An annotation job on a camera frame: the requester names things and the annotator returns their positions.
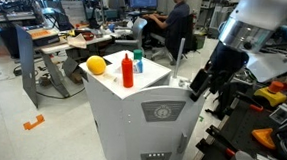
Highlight box with orange lid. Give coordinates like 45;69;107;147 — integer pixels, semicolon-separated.
25;27;61;49

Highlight crumpled beige paper bag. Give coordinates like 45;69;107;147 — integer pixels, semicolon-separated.
65;32;88;50

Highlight blue and white carton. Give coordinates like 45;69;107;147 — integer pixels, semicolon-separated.
132;57;145;75

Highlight white wrist camera mount plate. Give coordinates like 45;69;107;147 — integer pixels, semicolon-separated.
244;50;287;86

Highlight black floor cable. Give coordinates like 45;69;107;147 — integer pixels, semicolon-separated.
35;84;86;101

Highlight orange triangular wedge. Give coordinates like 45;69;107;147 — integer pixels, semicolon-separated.
250;127;278;151

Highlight black office chair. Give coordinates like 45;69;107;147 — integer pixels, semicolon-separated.
148;10;201;66

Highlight orange bracket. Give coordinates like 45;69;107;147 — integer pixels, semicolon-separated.
22;113;46;132

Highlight white desk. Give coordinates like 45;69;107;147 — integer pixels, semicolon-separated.
31;21;135;102

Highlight dark grey panel board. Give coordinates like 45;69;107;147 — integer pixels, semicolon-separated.
10;24;44;109

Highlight black tool with red handle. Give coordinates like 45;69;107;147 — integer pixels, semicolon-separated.
203;124;239;160
233;90;266;113

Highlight green bin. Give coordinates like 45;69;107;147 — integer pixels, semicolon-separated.
192;32;207;51

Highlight clear plastic box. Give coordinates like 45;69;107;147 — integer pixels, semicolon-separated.
268;102;287;129

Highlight yellow ball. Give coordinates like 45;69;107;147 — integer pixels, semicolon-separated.
85;54;108;77

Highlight yellow emergency stop button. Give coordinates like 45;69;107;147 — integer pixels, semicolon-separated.
252;79;287;109

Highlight red ketchup bottle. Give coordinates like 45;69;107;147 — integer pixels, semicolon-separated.
119;53;137;89

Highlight seated person in dark shirt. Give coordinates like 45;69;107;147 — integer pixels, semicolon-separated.
142;0;192;58

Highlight red bowl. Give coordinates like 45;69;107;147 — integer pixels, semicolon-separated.
80;30;96;42

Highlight white drawer cabinet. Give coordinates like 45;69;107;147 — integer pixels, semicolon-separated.
59;0;88;27

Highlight black backpack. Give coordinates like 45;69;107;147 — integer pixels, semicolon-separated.
203;79;252;123

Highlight grey office chair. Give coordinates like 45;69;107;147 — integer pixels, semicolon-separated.
112;15;149;55

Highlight white toy kitchen cabinet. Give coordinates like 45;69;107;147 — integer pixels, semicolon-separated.
72;46;195;160

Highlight grey toy faucet pole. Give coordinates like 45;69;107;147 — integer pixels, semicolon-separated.
173;37;186;79

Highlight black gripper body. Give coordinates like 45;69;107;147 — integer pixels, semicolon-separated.
206;40;251;85

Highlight white cabinet door with emblem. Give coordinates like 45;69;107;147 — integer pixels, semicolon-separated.
117;83;207;160

